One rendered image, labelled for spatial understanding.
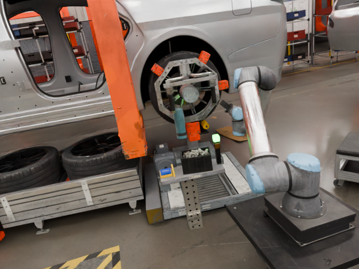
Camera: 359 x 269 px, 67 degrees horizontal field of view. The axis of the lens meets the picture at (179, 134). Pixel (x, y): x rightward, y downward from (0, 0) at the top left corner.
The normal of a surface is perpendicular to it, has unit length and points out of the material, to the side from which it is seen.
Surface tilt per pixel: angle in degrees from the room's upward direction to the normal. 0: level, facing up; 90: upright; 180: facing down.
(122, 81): 90
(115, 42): 90
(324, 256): 0
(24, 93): 91
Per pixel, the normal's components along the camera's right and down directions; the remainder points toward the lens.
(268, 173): -0.10, -0.41
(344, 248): -0.15, -0.93
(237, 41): 0.14, 0.32
